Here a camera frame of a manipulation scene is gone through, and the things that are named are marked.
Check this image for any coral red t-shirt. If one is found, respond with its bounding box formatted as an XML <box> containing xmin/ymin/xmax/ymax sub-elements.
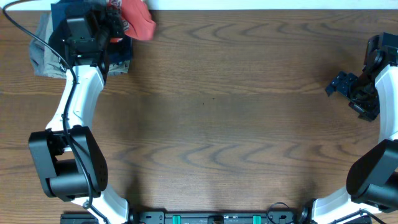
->
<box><xmin>106</xmin><ymin>0</ymin><xmax>156</xmax><ymax>40</ymax></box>

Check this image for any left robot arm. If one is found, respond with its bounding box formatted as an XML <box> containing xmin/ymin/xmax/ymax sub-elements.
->
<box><xmin>29</xmin><ymin>1</ymin><xmax>129</xmax><ymax>223</ymax></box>

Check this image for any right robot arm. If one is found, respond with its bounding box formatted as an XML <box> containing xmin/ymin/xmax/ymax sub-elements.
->
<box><xmin>296</xmin><ymin>32</ymin><xmax>397</xmax><ymax>224</ymax></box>

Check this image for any navy folded garment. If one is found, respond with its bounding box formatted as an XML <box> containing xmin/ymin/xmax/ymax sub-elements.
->
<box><xmin>51</xmin><ymin>1</ymin><xmax>132</xmax><ymax>72</ymax></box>

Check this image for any khaki folded garment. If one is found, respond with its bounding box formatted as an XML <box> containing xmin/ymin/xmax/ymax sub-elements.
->
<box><xmin>41</xmin><ymin>14</ymin><xmax>130</xmax><ymax>79</ymax></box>

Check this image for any grey folded garment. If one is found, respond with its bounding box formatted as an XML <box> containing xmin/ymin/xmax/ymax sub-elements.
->
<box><xmin>29</xmin><ymin>13</ymin><xmax>50</xmax><ymax>76</ymax></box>

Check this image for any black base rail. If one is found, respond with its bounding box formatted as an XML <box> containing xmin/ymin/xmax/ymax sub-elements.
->
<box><xmin>59</xmin><ymin>210</ymin><xmax>373</xmax><ymax>224</ymax></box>

